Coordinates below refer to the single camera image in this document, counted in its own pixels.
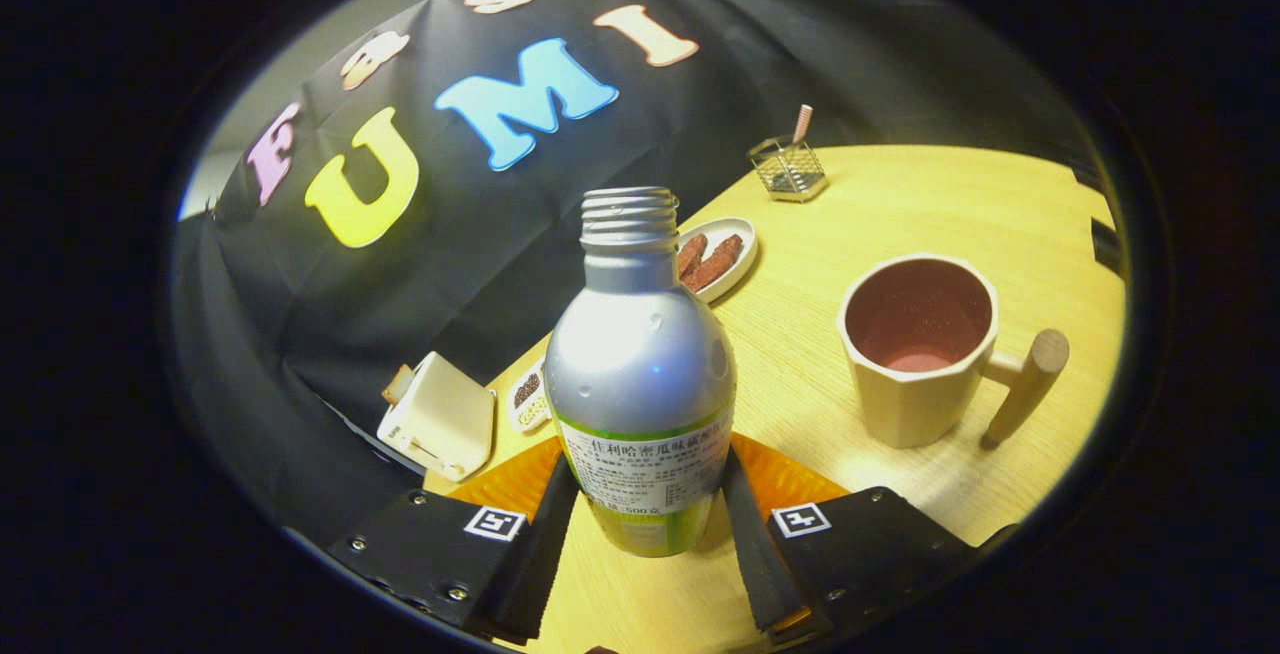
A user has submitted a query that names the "silver juice bottle green label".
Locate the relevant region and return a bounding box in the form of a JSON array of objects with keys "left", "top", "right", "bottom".
[{"left": 543, "top": 186, "right": 738, "bottom": 559}]

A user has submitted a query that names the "white oval plate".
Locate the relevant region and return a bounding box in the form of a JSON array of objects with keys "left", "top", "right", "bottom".
[{"left": 676, "top": 217, "right": 758, "bottom": 305}]

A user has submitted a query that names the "wire mesh holder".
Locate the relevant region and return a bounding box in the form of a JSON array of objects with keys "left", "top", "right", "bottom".
[{"left": 747, "top": 136, "right": 830, "bottom": 203}]

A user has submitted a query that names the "wooden table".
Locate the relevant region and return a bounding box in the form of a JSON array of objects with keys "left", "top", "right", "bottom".
[{"left": 425, "top": 144, "right": 1129, "bottom": 654}]

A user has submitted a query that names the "white toaster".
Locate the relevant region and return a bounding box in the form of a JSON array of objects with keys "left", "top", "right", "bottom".
[{"left": 376, "top": 351, "right": 498, "bottom": 483}]

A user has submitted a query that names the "white divided dish of beans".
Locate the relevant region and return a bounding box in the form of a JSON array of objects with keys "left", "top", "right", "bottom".
[{"left": 507, "top": 359, "right": 553, "bottom": 434}]

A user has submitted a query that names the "black backdrop cloth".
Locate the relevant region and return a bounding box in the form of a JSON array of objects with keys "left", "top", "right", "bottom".
[{"left": 170, "top": 0, "right": 1126, "bottom": 545}]

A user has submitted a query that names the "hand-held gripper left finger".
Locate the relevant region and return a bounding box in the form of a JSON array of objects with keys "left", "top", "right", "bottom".
[{"left": 325, "top": 437, "right": 581, "bottom": 647}]

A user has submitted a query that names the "beige cup with wooden handle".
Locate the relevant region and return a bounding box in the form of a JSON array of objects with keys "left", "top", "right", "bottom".
[{"left": 837, "top": 253, "right": 1071, "bottom": 451}]

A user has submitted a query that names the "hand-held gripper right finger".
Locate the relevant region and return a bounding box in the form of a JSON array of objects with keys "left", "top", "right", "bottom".
[{"left": 722, "top": 434, "right": 981, "bottom": 647}]

